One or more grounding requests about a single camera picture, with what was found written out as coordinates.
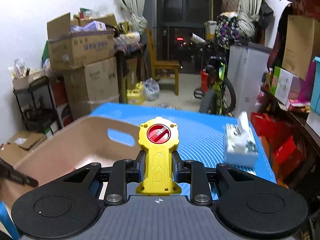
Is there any beige plastic storage bin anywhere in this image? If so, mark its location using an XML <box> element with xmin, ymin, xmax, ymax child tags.
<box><xmin>0</xmin><ymin>114</ymin><xmax>143</xmax><ymax>209</ymax></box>

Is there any yellow toy with red dial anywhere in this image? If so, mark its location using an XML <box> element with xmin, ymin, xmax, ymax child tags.
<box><xmin>136</xmin><ymin>116</ymin><xmax>182</xmax><ymax>196</ymax></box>

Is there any torn cardboard box on floor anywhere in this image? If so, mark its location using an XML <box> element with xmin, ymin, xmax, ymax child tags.
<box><xmin>1</xmin><ymin>131</ymin><xmax>47</xmax><ymax>166</ymax></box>

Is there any blue silicone baking mat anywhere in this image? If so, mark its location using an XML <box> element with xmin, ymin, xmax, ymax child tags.
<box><xmin>89</xmin><ymin>101</ymin><xmax>277</xmax><ymax>201</ymax></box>

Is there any white tissue box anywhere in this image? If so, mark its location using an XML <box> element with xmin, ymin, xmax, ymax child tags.
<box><xmin>224</xmin><ymin>112</ymin><xmax>259</xmax><ymax>168</ymax></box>

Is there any black metal shelf rack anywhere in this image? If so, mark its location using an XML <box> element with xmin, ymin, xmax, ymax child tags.
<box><xmin>13</xmin><ymin>76</ymin><xmax>62</xmax><ymax>133</ymax></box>

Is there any yellow oil jug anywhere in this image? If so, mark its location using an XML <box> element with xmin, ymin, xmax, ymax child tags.
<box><xmin>126</xmin><ymin>82</ymin><xmax>144</xmax><ymax>105</ymax></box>

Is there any green black bicycle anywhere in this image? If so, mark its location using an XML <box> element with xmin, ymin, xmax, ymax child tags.
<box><xmin>189</xmin><ymin>33</ymin><xmax>236</xmax><ymax>115</ymax></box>

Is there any lower cardboard box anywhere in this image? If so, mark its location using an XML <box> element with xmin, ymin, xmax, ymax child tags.
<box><xmin>63</xmin><ymin>57</ymin><xmax>119</xmax><ymax>120</ymax></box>

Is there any red gift bag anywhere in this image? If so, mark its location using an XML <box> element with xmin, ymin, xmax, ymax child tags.
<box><xmin>250</xmin><ymin>112</ymin><xmax>306</xmax><ymax>179</ymax></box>

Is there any wooden chair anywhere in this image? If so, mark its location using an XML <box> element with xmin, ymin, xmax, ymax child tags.
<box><xmin>146</xmin><ymin>29</ymin><xmax>181</xmax><ymax>96</ymax></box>

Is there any dark wooden side table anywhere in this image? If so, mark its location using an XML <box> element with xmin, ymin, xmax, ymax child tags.
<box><xmin>259</xmin><ymin>86</ymin><xmax>319</xmax><ymax>160</ymax></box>

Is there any white refrigerator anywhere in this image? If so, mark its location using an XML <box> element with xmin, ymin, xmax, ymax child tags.
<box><xmin>227</xmin><ymin>42</ymin><xmax>271</xmax><ymax>116</ymax></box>

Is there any green white product box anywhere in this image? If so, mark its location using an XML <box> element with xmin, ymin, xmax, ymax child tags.
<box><xmin>270</xmin><ymin>67</ymin><xmax>294</xmax><ymax>105</ymax></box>

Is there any upper cardboard box open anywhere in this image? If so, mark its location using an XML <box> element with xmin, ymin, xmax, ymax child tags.
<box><xmin>47</xmin><ymin>13</ymin><xmax>117</xmax><ymax>70</ymax></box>

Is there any teal plastic storage crate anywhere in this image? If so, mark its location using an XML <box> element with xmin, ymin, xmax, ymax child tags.
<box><xmin>310</xmin><ymin>56</ymin><xmax>320</xmax><ymax>115</ymax></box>

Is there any tall brown cardboard box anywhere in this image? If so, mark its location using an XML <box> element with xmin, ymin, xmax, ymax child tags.
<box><xmin>282</xmin><ymin>15</ymin><xmax>319</xmax><ymax>80</ymax></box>

